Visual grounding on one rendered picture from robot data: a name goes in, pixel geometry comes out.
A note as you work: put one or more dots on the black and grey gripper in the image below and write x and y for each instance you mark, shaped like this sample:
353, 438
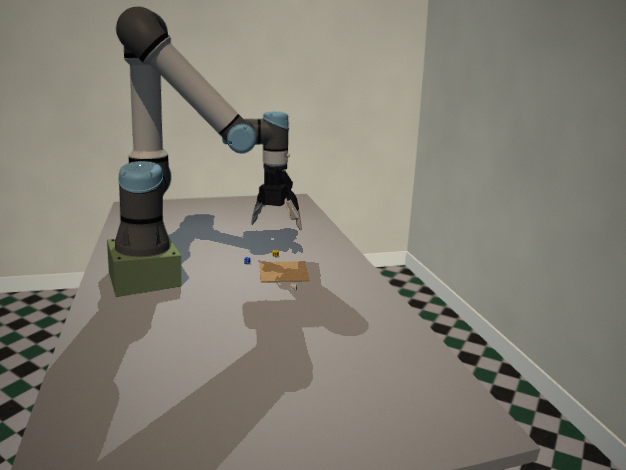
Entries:
270, 195

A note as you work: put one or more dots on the tan square mat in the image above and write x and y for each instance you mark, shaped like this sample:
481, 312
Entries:
283, 271

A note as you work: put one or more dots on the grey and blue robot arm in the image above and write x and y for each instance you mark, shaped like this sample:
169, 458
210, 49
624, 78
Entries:
142, 184

